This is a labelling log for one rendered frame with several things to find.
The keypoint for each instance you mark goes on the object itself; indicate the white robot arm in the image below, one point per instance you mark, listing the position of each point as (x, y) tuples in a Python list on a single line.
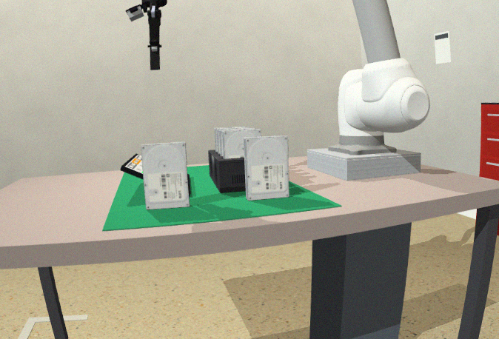
[(390, 101)]

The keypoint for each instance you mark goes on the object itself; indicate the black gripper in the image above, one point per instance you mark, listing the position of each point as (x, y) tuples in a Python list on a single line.
[(154, 22)]

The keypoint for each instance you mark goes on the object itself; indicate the green mat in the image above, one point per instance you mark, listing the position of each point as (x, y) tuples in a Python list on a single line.
[(207, 204)]

